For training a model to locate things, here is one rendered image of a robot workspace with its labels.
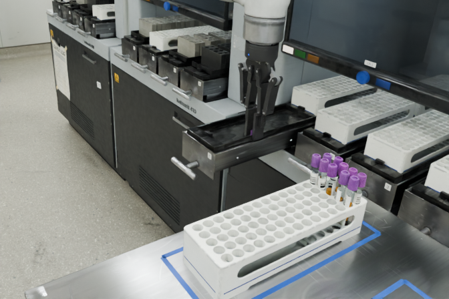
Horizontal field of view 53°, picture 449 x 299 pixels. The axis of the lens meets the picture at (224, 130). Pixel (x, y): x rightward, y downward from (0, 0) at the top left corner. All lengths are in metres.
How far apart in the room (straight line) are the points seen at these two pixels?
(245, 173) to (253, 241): 0.72
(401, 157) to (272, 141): 0.31
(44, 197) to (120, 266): 1.68
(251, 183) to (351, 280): 0.69
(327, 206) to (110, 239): 1.41
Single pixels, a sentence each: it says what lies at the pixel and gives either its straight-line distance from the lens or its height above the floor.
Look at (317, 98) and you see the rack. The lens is 1.22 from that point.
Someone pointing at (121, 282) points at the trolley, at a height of 0.82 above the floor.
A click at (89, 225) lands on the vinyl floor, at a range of 2.13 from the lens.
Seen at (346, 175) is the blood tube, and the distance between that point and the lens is 0.73.
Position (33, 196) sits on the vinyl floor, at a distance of 2.38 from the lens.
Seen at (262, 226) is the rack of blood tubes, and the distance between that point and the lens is 0.68.
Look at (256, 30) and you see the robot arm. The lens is 0.96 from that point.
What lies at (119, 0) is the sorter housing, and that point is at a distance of 2.10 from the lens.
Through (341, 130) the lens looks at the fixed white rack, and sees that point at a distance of 1.09.
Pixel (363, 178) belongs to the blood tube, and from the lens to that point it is 0.74.
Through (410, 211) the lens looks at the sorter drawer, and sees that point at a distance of 1.00.
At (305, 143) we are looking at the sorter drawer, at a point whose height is 0.79.
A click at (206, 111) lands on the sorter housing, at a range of 1.45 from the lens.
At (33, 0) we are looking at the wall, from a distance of 4.48.
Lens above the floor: 1.30
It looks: 26 degrees down
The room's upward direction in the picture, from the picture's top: 4 degrees clockwise
